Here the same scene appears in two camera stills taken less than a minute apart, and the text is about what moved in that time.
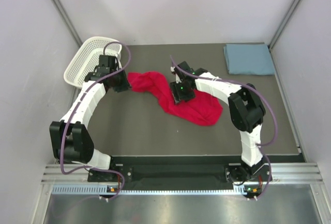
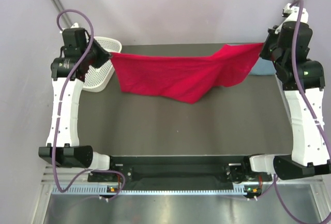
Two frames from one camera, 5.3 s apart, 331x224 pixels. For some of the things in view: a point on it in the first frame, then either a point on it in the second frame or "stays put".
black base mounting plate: x=227 y=168 stays put
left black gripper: x=124 y=85 → x=103 y=55
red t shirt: x=201 y=109 → x=184 y=79
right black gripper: x=177 y=95 → x=273 y=33
